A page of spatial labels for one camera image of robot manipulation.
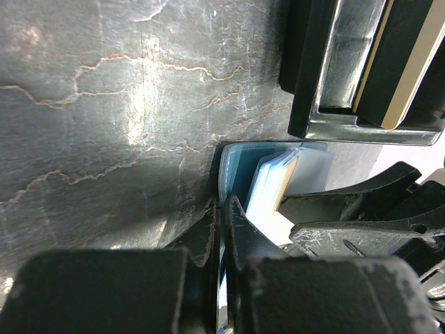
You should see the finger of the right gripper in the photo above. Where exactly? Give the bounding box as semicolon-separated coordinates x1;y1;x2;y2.
279;161;444;223
290;206;444;278

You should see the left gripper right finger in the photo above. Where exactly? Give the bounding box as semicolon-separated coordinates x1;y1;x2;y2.
225;196;438;333

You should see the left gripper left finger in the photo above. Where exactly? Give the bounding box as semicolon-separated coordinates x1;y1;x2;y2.
1;200;220;333

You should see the teal leather card holder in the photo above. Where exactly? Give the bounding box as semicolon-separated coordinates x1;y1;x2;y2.
218;141;335;244

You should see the black plastic tray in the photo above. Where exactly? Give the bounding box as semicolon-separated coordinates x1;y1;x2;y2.
279;1;444;146

